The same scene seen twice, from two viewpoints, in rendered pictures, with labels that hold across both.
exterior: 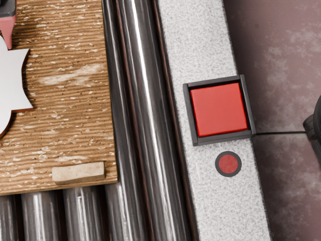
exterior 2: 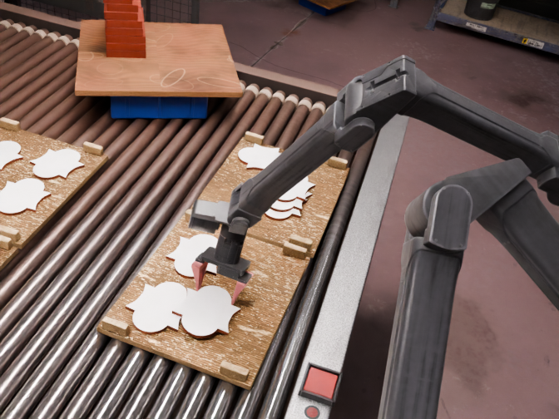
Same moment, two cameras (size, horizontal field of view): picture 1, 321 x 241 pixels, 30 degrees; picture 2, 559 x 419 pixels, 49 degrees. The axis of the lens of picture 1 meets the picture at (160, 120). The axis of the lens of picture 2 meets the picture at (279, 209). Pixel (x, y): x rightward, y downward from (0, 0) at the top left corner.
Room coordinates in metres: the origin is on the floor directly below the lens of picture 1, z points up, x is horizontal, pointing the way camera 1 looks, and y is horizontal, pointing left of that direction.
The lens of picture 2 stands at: (-0.55, -0.16, 1.99)
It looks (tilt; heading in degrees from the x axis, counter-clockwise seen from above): 39 degrees down; 17
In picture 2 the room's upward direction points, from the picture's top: 9 degrees clockwise
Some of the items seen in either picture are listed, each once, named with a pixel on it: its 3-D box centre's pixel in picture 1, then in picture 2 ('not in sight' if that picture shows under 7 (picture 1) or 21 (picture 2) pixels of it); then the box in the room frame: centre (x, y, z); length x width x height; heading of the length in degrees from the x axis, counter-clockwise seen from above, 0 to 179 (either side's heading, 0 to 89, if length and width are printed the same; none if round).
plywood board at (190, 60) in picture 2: not in sight; (156, 56); (1.08, 0.86, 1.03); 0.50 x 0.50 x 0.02; 35
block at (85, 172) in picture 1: (79, 173); (234, 371); (0.14, 0.09, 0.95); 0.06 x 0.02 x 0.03; 94
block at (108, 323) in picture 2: not in sight; (116, 326); (0.12, 0.36, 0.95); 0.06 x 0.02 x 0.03; 94
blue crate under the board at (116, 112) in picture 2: not in sight; (157, 81); (1.02, 0.82, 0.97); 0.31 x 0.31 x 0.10; 35
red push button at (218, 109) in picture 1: (218, 110); (320, 384); (0.22, -0.07, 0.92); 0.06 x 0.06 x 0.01; 6
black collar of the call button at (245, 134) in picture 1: (219, 110); (320, 383); (0.22, -0.07, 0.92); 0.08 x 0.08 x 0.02; 6
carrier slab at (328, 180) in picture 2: not in sight; (274, 191); (0.75, 0.27, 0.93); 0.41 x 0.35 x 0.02; 5
